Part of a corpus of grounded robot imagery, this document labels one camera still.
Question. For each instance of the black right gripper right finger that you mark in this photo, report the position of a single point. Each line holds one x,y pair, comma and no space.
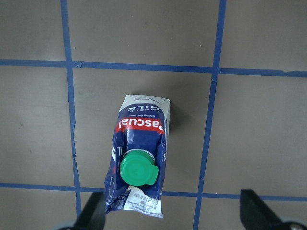
256,215

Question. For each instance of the blue white milk carton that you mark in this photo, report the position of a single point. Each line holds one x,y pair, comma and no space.
136,173

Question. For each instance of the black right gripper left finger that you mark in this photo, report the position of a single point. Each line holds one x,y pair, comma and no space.
92,217

